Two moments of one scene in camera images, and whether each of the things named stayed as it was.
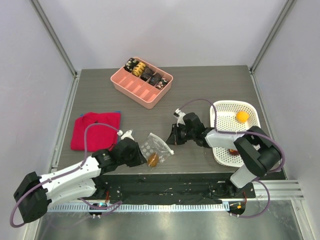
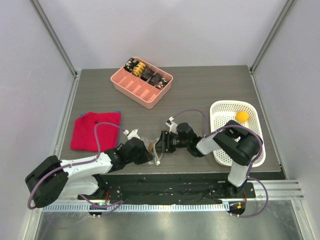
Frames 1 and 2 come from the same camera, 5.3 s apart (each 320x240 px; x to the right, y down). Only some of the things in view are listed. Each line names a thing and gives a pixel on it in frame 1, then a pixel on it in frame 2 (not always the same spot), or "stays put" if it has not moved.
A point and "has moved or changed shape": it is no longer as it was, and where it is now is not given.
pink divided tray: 144,94 stays put
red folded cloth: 99,137 stays put
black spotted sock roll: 161,83 stays put
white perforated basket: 234,116 stays put
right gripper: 175,134 -> 164,142
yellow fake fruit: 242,116 stays put
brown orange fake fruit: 152,159 has moved or changed shape
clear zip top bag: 155,151 has moved or changed shape
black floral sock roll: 130,64 stays put
